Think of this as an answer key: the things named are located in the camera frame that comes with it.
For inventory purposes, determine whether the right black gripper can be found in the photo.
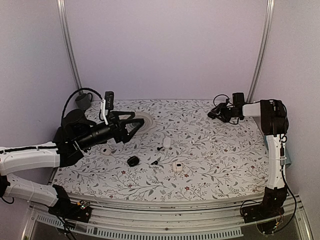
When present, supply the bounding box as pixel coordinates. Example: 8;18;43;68
211;102;238;123

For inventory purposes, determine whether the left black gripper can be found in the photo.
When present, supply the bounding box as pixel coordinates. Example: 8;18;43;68
77;110;144;151

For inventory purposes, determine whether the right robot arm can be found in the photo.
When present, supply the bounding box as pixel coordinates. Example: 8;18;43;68
207;99;289;218

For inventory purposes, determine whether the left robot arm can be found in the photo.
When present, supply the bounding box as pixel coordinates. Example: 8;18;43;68
0;109;145;217

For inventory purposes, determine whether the white open earbud case left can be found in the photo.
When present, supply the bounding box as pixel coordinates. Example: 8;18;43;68
101;148;112;156

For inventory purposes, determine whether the white open earbud case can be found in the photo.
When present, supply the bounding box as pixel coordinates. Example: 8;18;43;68
101;148;112;156
172;161;183;173

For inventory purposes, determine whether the black open case left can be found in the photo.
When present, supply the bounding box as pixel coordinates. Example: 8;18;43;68
127;156;140;167

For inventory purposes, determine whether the white closed earbud case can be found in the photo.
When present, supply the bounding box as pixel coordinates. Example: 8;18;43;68
162;137;172;149

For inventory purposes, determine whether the white open earbud case centre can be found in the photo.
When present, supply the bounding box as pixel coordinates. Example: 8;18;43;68
172;161;183;173

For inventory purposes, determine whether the white spiral ceramic plate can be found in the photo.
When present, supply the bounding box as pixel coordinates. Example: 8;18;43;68
134;111;157;136

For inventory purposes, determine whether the floral patterned table mat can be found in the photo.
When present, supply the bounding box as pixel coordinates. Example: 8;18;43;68
53;99;270;202

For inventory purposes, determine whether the grey mug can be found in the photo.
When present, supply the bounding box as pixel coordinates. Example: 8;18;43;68
75;92;93;111

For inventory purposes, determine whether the teal cylinder cup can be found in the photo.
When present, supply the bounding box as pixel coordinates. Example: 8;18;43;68
263;135;292;167

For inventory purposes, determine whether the right aluminium frame post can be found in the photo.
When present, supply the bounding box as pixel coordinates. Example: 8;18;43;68
246;0;275;103

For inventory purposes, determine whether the aluminium frame post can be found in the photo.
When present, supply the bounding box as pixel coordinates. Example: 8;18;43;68
56;0;82;90
246;0;275;103

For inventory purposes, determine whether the aluminium front rail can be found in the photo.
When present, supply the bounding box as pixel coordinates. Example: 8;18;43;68
22;194;314;240

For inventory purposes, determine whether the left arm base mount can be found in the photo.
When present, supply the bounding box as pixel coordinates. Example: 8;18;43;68
48;199;93;223

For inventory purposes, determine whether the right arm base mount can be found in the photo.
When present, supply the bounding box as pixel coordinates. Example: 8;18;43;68
239;200;285;223

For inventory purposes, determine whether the left aluminium frame post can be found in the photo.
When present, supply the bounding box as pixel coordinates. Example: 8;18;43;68
56;0;82;90

